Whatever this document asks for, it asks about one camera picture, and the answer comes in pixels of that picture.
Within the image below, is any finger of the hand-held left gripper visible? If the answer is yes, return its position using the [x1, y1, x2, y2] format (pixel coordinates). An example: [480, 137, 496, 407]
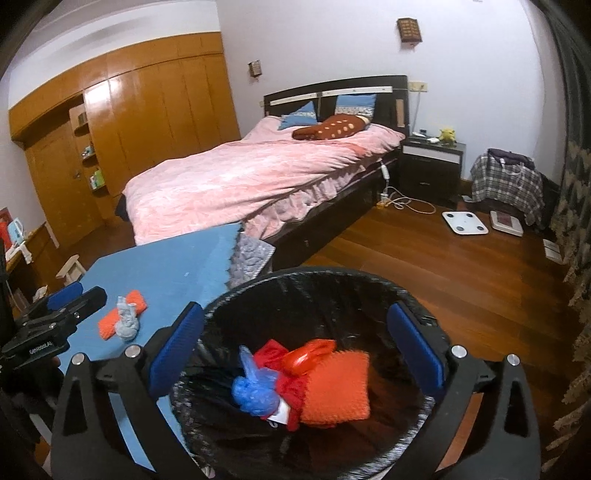
[28, 286, 108, 344]
[31, 281, 85, 320]

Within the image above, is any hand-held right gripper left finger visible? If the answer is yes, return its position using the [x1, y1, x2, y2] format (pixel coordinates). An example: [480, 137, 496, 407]
[50, 302, 206, 480]

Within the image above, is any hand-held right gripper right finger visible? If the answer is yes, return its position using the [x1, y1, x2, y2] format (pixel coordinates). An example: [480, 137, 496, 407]
[387, 302, 541, 480]

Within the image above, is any large orange foam net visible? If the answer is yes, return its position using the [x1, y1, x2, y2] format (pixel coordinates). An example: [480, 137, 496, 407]
[300, 350, 372, 425]

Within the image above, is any blue plastic bag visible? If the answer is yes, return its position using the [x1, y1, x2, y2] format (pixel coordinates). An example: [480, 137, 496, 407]
[232, 345, 282, 418]

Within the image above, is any red cloth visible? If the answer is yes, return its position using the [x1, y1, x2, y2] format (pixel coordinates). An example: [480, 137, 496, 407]
[253, 339, 319, 432]

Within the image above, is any black lined trash bin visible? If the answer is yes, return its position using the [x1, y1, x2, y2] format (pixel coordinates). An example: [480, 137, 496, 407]
[170, 266, 472, 480]

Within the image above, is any orange plastic bag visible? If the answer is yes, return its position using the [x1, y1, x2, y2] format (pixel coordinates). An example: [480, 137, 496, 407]
[284, 339, 337, 377]

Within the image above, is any wooden stool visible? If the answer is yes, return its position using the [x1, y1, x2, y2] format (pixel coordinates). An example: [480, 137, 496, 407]
[56, 255, 86, 286]

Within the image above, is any grey sock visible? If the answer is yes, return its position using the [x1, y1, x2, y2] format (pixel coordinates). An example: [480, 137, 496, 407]
[115, 295, 141, 342]

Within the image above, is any wooden side desk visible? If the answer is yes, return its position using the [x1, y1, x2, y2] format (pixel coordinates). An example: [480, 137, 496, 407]
[0, 222, 59, 315]

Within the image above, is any blue table mat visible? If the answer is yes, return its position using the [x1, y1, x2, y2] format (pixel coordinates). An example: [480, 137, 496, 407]
[46, 224, 243, 467]

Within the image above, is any grey quilted cloth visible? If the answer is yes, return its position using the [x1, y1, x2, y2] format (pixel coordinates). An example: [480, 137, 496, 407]
[228, 233, 277, 289]

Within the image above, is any white body scale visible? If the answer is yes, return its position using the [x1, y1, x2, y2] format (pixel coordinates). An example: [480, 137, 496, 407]
[442, 211, 489, 237]

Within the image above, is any bed with pink quilt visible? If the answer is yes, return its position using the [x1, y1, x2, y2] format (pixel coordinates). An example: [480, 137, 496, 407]
[115, 75, 410, 273]

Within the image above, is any white scale with red panel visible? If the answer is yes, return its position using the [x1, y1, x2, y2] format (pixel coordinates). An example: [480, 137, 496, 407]
[489, 211, 525, 237]

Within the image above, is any white flat box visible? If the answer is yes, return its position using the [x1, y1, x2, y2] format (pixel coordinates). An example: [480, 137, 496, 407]
[542, 239, 565, 265]

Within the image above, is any dark nightstand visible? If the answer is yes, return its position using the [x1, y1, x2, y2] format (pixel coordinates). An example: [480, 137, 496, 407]
[399, 136, 466, 206]

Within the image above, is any bed with pink blanket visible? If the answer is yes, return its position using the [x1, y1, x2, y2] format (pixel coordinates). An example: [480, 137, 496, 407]
[122, 115, 407, 247]

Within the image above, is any plaid cloth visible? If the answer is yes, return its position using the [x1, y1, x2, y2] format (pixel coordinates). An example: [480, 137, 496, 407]
[470, 148, 546, 227]

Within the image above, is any wooden wardrobe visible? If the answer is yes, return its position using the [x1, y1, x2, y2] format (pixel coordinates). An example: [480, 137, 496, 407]
[8, 31, 242, 250]

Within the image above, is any patterned curtain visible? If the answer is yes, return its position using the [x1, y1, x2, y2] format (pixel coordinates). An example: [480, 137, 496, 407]
[538, 0, 591, 480]

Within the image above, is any brown dotted cushion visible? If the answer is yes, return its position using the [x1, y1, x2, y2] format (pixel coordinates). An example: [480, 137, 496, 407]
[292, 114, 370, 140]

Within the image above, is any blue pillow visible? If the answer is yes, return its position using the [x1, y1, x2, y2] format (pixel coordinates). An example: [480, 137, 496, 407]
[281, 102, 319, 130]
[335, 93, 376, 119]

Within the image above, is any white bed cable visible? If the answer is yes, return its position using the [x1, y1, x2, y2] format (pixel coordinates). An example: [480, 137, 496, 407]
[379, 161, 437, 216]

